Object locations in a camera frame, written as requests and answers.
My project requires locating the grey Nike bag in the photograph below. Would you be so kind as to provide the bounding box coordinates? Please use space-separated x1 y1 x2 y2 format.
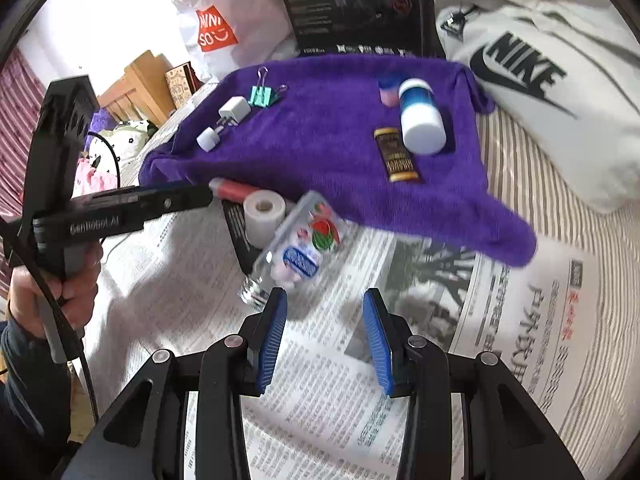
434 0 639 214

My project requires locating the brown patterned notebook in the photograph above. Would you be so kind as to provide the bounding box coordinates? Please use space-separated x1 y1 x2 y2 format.
165 62 203 110

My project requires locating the newspaper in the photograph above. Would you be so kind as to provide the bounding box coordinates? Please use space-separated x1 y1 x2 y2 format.
85 203 600 479

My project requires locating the white Miniso plastic bag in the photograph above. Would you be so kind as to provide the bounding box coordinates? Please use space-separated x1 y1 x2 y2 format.
172 0 298 82

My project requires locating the clear plastic candy bottle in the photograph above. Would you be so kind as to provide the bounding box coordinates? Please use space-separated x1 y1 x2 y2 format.
239 191 346 310

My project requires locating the purple towel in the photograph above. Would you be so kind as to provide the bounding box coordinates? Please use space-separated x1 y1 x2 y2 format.
139 54 537 266

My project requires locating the white USB charger plug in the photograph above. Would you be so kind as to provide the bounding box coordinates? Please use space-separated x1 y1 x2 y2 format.
215 96 252 129

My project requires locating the green binder clip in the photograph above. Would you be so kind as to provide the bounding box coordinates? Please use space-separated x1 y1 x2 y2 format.
248 66 288 108

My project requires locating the blue pink small case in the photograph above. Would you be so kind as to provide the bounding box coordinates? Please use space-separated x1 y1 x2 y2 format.
378 74 404 107

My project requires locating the wooden headboard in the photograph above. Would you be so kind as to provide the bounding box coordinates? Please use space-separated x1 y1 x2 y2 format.
98 50 175 127

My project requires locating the striped bed sheet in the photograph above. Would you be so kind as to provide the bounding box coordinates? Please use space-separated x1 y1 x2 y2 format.
476 110 639 479

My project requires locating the white tape roll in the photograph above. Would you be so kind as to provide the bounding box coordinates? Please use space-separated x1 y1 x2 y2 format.
243 190 286 249

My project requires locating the pink white pen device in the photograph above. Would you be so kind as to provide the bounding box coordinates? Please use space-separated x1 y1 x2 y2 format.
208 178 259 204

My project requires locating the black headset box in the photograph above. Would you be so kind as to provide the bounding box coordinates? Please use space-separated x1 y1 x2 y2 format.
283 0 444 58

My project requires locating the left hand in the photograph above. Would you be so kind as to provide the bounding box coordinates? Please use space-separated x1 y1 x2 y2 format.
8 243 103 339

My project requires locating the black cable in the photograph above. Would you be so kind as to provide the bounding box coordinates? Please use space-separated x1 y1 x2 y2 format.
0 131 124 424

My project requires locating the white spotted plush toy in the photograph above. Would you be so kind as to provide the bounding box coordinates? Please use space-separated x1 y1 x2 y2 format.
88 120 158 176

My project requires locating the white blue pill bottle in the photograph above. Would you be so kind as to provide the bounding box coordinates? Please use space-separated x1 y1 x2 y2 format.
398 78 447 155

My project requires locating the pink clothing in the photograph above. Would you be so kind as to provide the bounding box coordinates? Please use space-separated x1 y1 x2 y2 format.
72 158 117 197

